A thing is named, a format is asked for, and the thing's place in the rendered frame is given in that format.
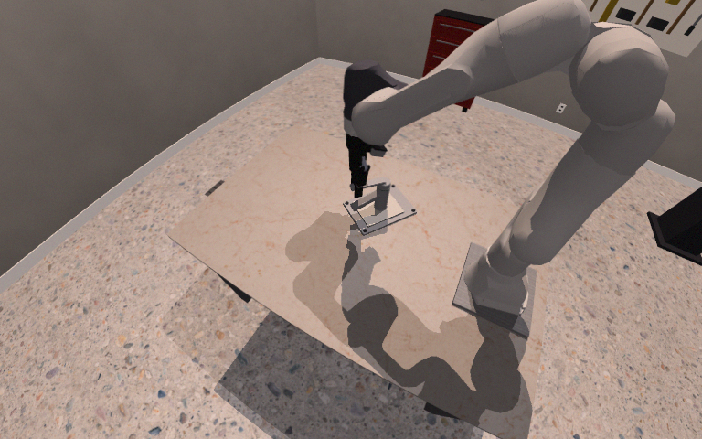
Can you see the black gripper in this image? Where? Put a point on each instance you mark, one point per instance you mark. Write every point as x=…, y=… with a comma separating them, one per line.
x=357, y=150

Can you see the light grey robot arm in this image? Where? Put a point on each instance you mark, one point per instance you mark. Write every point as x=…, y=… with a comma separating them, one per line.
x=617, y=78

